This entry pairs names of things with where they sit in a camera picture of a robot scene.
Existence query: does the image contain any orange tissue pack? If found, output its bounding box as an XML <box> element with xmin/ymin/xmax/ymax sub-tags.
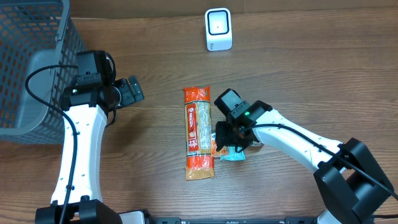
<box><xmin>211</xmin><ymin>132</ymin><xmax>229</xmax><ymax>158</ymax></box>

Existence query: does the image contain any teal snack packet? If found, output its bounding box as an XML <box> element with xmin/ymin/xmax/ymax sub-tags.
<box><xmin>220</xmin><ymin>146</ymin><xmax>246</xmax><ymax>161</ymax></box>

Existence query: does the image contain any green lid jar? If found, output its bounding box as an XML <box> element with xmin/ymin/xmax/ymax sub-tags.
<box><xmin>251</xmin><ymin>141</ymin><xmax>263</xmax><ymax>147</ymax></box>

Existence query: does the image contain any red spaghetti pasta package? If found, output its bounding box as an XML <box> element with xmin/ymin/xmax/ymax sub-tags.
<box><xmin>183</xmin><ymin>86</ymin><xmax>215</xmax><ymax>180</ymax></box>

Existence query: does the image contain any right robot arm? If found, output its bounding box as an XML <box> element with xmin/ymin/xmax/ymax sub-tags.
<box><xmin>214</xmin><ymin>88</ymin><xmax>397</xmax><ymax>223</ymax></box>

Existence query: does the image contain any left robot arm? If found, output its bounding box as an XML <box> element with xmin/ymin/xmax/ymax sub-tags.
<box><xmin>35</xmin><ymin>50</ymin><xmax>151</xmax><ymax>223</ymax></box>

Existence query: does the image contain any white barcode scanner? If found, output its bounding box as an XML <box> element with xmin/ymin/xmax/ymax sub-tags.
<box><xmin>205</xmin><ymin>7</ymin><xmax>233</xmax><ymax>52</ymax></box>

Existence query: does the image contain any grey plastic mesh basket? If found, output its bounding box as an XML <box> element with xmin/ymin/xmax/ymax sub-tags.
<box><xmin>1</xmin><ymin>0</ymin><xmax>86</xmax><ymax>144</ymax></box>

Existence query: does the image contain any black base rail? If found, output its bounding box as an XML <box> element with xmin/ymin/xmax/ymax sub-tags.
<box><xmin>150</xmin><ymin>217</ymin><xmax>317</xmax><ymax>224</ymax></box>

